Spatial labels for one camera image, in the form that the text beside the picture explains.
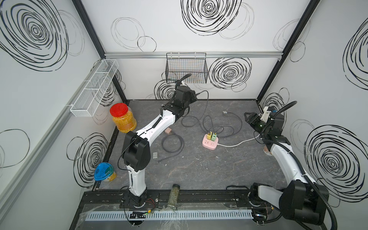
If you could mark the aluminium wall rail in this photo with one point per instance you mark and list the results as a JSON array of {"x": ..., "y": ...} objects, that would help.
[
  {"x": 32, "y": 159},
  {"x": 213, "y": 54}
]

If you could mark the yellow charger plug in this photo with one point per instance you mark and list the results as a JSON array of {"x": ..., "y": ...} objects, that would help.
[{"x": 209, "y": 135}]

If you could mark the black wire basket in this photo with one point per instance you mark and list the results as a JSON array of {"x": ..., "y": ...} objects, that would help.
[{"x": 179, "y": 67}]

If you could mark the brown pink charger plug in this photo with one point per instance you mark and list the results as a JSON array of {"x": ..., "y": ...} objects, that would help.
[{"x": 168, "y": 131}]

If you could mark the grey mp3 player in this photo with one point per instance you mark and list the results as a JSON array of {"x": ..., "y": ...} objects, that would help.
[{"x": 155, "y": 155}]

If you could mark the white wire shelf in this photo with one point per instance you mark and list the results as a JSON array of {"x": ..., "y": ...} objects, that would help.
[{"x": 95, "y": 88}]

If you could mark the white slotted cable duct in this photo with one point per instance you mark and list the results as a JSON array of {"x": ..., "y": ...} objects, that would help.
[{"x": 170, "y": 215}]

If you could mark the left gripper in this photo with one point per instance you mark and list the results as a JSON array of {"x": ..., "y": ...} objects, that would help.
[{"x": 191, "y": 96}]

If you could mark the aluminium wall rail left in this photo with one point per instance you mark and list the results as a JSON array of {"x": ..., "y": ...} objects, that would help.
[{"x": 32, "y": 159}]

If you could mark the blue lid jar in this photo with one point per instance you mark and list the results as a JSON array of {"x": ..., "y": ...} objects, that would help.
[{"x": 105, "y": 172}]

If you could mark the green charger plug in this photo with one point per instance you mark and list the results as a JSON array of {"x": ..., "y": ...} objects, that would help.
[{"x": 214, "y": 136}]

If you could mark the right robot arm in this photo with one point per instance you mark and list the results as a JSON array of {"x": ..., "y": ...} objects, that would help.
[{"x": 303, "y": 200}]

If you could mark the pink power strip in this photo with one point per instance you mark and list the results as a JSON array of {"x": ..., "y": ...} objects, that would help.
[{"x": 209, "y": 144}]

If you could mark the glass spice bottle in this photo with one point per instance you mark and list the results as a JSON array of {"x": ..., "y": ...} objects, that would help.
[{"x": 173, "y": 197}]

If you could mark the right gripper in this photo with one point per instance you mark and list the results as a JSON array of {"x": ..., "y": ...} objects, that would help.
[{"x": 253, "y": 118}]

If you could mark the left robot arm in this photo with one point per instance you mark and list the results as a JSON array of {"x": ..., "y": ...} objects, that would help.
[{"x": 136, "y": 149}]

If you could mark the red lid corn jar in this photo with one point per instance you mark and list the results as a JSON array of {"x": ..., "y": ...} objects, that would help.
[{"x": 123, "y": 117}]

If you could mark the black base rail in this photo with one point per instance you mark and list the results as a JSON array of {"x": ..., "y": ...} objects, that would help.
[{"x": 240, "y": 197}]

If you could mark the aluminium wall rail back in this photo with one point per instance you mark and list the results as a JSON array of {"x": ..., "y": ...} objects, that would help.
[{"x": 213, "y": 54}]

